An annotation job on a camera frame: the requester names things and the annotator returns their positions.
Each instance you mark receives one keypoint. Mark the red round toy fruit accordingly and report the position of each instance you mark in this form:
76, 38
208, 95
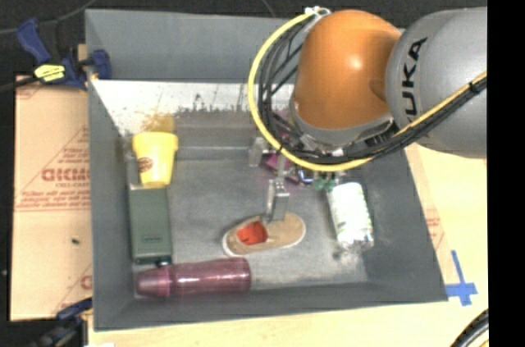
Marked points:
251, 233

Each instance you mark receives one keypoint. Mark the dark green flat block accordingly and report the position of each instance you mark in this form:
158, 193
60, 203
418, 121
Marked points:
149, 220

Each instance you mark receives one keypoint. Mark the tan oval dish white rim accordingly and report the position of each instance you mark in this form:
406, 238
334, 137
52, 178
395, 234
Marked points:
287, 232

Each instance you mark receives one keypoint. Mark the white and green plastic bottle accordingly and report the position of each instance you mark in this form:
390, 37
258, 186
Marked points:
350, 214

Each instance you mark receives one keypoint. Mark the purple plastic bottle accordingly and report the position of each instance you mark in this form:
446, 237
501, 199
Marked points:
201, 277

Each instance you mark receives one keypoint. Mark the yellow cup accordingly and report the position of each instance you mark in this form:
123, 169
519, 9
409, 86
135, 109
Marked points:
155, 158

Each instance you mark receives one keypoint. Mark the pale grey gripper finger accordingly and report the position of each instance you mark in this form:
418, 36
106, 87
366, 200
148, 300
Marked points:
278, 201
257, 152

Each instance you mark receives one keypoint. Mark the grey metal bin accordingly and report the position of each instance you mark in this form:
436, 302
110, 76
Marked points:
213, 189

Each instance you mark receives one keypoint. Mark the brown cardboard board red print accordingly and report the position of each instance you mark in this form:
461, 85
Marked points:
49, 214

